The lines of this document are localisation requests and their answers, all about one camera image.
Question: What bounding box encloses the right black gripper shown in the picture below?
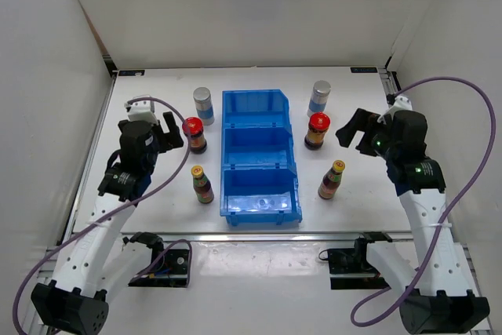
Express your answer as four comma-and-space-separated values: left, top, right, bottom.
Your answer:
336, 108, 399, 162

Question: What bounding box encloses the red-lid sauce jar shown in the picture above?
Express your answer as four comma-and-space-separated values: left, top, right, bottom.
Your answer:
304, 112, 331, 150
183, 117, 207, 154

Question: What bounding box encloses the silver-capped shaker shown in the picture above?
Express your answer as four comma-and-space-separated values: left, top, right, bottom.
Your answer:
307, 80, 331, 117
193, 87, 214, 126

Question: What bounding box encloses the yellow-cap sauce bottle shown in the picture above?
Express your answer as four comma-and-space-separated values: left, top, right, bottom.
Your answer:
191, 165, 214, 204
318, 160, 345, 200

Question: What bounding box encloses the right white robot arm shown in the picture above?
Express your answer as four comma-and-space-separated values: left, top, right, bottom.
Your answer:
336, 108, 490, 334

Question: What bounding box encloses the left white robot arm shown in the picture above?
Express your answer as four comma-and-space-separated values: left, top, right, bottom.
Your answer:
31, 107, 184, 334

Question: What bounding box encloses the right black table label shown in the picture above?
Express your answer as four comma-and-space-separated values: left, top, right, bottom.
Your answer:
350, 67, 378, 74

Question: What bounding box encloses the black table label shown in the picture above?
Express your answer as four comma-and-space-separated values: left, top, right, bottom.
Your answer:
118, 70, 145, 77
350, 67, 378, 74

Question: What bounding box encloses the left black table label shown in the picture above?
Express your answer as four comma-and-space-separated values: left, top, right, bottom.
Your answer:
118, 70, 145, 77

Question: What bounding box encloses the blue three-compartment plastic bin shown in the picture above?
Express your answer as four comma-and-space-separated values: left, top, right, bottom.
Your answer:
220, 89, 303, 227

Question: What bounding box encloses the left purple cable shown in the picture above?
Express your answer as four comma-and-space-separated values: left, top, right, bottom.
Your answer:
12, 96, 193, 335

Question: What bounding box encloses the purple cable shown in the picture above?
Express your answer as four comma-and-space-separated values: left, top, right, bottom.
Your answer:
350, 76, 497, 327
12, 96, 193, 335

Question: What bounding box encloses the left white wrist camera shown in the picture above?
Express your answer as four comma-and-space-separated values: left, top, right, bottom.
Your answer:
124, 95, 158, 124

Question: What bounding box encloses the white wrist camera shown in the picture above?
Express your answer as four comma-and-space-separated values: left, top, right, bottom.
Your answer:
377, 94, 413, 124
124, 95, 158, 124

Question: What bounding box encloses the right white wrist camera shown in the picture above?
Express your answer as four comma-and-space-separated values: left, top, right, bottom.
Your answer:
377, 94, 413, 124

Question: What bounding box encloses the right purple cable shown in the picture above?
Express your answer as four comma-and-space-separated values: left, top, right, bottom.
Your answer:
350, 76, 497, 327

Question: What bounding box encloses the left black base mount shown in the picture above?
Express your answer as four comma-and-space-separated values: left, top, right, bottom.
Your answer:
128, 239, 193, 288

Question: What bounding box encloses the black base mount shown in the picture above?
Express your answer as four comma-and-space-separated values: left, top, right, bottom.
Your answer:
318, 248, 388, 290
128, 239, 193, 288

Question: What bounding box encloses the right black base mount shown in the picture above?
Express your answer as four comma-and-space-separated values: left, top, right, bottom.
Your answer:
318, 248, 388, 290

